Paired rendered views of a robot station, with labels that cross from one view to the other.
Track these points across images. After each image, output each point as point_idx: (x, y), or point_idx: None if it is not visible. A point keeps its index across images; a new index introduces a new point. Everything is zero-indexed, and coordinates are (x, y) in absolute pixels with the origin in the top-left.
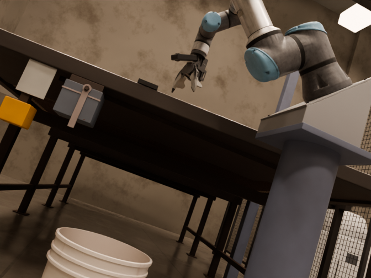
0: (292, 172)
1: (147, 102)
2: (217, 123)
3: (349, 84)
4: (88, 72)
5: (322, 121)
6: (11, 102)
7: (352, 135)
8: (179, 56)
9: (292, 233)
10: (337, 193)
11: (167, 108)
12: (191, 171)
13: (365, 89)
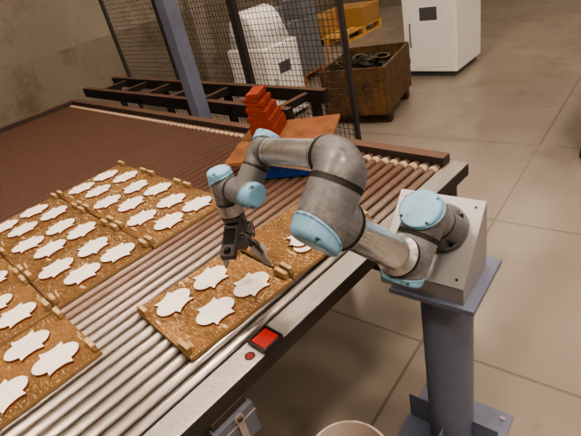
0: (452, 318)
1: (283, 355)
2: (338, 294)
3: (469, 225)
4: (221, 407)
5: (470, 284)
6: None
7: (482, 263)
8: (235, 253)
9: (466, 349)
10: None
11: (300, 336)
12: None
13: (483, 222)
